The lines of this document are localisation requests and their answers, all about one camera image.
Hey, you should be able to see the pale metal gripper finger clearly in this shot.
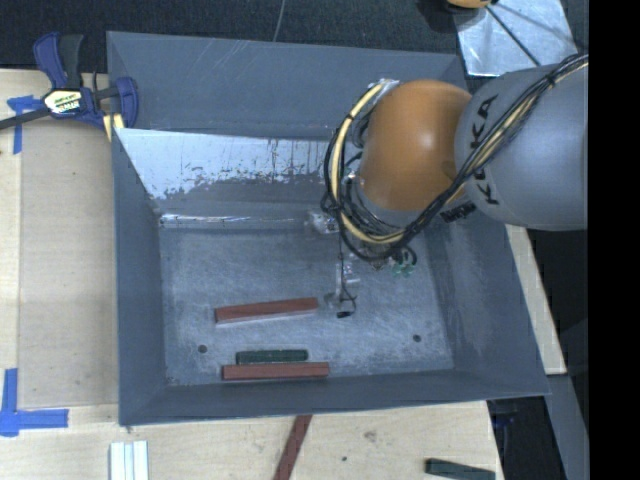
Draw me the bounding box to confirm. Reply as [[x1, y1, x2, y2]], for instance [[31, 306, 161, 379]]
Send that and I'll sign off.
[[305, 209, 343, 237], [323, 262, 362, 310]]

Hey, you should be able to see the red-brown flat block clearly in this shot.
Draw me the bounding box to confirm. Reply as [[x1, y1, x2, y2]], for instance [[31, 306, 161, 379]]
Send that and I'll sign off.
[[214, 296, 320, 326], [271, 414, 314, 480], [221, 361, 332, 382]]

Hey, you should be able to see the grey metal bin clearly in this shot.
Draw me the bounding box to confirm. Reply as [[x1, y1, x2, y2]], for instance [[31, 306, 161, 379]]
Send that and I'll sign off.
[[105, 30, 552, 427]]

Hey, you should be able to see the dark green flat block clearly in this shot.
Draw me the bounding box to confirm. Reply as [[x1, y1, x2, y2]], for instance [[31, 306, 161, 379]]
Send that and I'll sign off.
[[424, 458, 497, 480], [235, 348, 309, 366]]

